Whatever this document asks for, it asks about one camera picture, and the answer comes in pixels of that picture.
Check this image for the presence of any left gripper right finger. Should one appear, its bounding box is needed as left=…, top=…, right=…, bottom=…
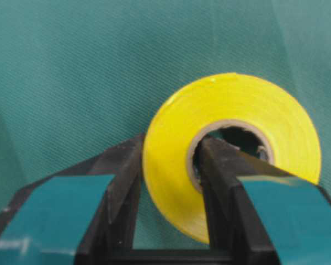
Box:
left=195, top=136, right=331, bottom=264

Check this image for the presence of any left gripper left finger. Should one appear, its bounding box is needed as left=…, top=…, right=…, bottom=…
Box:
left=0, top=135, right=144, bottom=264

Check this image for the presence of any yellow tape roll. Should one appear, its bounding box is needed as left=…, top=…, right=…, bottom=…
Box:
left=142, top=73, right=322, bottom=244

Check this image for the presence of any green table cloth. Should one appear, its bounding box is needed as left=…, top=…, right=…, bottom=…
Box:
left=0, top=0, right=331, bottom=249

